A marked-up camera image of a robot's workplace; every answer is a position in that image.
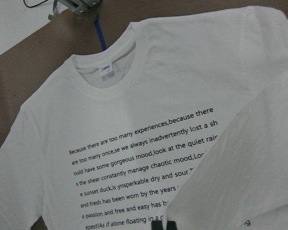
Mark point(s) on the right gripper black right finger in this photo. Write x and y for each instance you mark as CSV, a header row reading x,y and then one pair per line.
x,y
171,225

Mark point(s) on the white long-sleeve printed t-shirt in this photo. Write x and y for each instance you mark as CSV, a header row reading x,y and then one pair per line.
x,y
108,139

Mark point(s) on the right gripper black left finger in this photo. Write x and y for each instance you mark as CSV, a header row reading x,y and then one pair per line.
x,y
156,225

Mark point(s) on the aluminium frame post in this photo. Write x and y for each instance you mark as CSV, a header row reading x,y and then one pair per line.
x,y
78,7

